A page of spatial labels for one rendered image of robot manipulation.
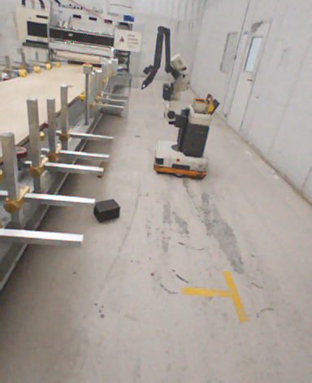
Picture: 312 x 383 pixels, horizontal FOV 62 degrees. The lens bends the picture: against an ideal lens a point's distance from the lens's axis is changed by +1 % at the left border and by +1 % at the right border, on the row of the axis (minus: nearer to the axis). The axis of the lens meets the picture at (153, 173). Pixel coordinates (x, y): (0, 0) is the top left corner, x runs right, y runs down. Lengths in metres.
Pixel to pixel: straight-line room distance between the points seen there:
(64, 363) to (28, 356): 0.18
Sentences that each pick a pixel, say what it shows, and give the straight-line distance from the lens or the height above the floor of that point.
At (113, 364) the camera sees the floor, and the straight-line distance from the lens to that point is 1.63.
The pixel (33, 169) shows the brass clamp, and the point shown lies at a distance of 1.35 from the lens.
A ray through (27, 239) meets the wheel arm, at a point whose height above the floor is 0.82.
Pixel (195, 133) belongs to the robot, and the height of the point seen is 0.58.
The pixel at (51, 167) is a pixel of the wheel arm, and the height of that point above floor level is 0.84.
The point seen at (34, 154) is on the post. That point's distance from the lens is 1.35.
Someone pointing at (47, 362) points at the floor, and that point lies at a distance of 1.66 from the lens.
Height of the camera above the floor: 1.45
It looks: 26 degrees down
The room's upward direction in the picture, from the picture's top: 8 degrees clockwise
